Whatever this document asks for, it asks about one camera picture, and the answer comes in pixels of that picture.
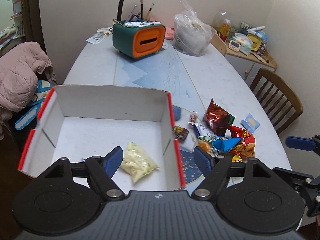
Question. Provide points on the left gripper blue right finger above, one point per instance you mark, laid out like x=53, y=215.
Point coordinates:
x=204, y=161

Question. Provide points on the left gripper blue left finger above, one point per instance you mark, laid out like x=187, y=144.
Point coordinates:
x=112, y=161

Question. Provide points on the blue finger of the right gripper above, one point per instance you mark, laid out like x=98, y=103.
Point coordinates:
x=298, y=143

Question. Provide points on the green orange pastry packet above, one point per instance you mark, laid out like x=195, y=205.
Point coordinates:
x=206, y=142

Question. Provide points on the pale yellow snack bag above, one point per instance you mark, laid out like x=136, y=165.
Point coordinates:
x=137, y=163

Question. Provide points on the blue cookie snack bag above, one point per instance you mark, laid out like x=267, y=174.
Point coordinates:
x=224, y=144

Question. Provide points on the yellow candy packet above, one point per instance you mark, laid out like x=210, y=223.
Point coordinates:
x=237, y=159

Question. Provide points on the red fried snack bag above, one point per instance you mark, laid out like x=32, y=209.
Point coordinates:
x=246, y=147

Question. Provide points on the brown foil snack bag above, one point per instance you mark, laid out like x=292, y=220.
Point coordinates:
x=217, y=118

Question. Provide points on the light blue snack packet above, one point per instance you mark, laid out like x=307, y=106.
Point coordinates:
x=250, y=123

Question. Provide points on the red and white cardboard box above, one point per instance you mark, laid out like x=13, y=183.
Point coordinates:
x=80, y=121

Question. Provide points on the white blue biscuit packet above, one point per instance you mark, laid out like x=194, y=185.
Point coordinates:
x=202, y=129

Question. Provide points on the small dark snack packet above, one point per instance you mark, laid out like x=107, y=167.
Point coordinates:
x=180, y=133

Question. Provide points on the wooden chair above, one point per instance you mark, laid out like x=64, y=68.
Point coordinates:
x=279, y=101

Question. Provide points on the small doll figure packet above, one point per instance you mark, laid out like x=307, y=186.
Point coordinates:
x=193, y=117

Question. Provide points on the blue white bag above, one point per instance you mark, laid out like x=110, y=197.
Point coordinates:
x=42, y=90

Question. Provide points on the yellow rimmed container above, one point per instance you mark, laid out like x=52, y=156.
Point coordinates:
x=256, y=41

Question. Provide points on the white tissue pack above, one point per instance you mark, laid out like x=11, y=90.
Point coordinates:
x=246, y=43

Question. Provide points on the white digital timer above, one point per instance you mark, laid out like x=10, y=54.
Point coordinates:
x=234, y=45

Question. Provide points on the clear plastic bag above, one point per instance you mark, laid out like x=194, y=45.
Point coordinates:
x=191, y=35

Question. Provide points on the pink puffer jacket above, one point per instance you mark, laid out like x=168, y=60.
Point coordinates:
x=21, y=69

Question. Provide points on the green orange tissue box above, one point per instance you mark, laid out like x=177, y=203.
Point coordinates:
x=138, y=42

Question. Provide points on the white paper leaflet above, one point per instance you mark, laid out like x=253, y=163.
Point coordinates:
x=99, y=36

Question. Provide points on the orange liquid bottle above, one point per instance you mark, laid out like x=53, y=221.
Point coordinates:
x=225, y=29

